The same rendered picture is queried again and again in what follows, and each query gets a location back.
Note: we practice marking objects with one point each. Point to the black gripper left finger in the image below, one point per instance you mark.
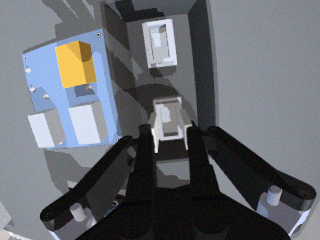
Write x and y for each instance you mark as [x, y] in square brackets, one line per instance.
[89, 201]

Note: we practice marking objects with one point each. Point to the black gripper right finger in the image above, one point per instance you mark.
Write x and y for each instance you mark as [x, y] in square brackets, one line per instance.
[273, 194]

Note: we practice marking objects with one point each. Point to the yellow rectangular block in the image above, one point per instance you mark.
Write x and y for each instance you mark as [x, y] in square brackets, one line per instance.
[76, 64]

